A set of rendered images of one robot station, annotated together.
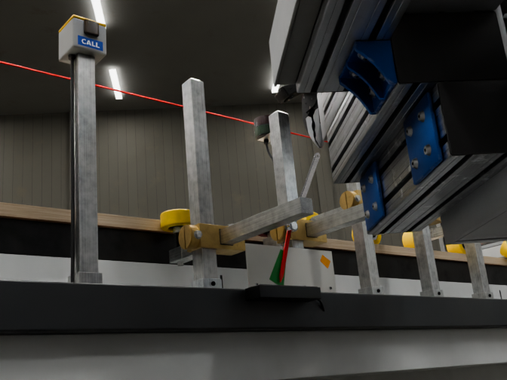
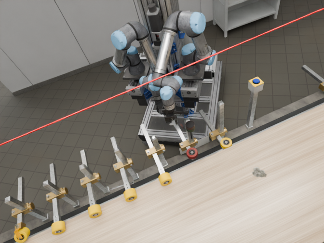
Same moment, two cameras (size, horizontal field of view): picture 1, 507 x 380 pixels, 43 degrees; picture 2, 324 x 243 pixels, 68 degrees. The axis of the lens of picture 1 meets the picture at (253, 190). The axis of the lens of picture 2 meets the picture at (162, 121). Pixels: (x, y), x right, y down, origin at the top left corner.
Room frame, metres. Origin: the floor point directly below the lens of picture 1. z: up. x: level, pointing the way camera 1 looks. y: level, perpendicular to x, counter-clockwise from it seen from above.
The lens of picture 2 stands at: (2.34, 0.32, 2.42)
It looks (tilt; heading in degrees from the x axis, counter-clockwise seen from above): 52 degrees down; 214
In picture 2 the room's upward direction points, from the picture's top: 18 degrees counter-clockwise
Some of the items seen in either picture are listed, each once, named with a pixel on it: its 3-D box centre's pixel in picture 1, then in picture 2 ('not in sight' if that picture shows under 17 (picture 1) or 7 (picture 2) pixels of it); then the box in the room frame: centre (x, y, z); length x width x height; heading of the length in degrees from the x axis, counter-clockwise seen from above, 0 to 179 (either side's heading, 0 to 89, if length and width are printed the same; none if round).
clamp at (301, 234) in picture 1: (297, 232); (188, 144); (1.48, -0.09, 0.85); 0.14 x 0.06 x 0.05; 131
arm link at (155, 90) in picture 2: not in sight; (155, 88); (1.24, -0.39, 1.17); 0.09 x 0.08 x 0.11; 64
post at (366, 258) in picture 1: (362, 229); (160, 154); (1.62, -0.27, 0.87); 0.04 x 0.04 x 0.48; 41
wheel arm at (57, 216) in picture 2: not in sight; (54, 193); (2.12, -0.88, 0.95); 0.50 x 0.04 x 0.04; 41
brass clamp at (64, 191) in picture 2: not in sight; (57, 194); (2.13, -0.85, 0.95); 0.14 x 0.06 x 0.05; 131
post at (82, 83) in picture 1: (82, 166); (251, 109); (1.12, 0.31, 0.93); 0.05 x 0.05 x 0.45; 41
